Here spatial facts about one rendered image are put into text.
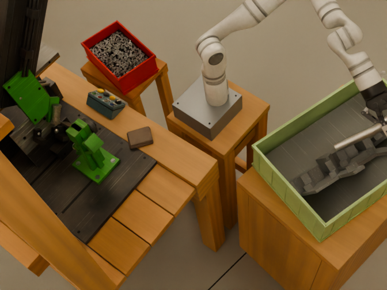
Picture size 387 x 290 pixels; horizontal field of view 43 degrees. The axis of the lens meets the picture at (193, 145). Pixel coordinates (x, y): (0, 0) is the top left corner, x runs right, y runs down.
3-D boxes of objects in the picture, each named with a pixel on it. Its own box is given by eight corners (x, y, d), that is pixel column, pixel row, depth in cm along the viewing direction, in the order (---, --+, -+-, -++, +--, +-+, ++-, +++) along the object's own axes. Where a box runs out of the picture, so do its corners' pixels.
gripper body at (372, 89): (355, 92, 152) (369, 118, 152) (380, 79, 148) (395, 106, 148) (359, 87, 159) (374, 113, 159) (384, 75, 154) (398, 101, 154)
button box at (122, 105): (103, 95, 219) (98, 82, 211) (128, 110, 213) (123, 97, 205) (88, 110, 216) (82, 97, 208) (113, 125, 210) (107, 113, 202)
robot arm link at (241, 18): (257, 4, 178) (269, 21, 173) (201, 53, 186) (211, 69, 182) (246, -8, 171) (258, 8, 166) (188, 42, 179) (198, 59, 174)
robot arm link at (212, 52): (227, 45, 172) (230, 76, 187) (216, 29, 177) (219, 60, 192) (203, 55, 171) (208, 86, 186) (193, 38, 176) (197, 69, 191)
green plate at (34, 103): (44, 99, 198) (15, 60, 182) (56, 105, 193) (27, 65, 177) (23, 118, 193) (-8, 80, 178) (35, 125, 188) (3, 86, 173)
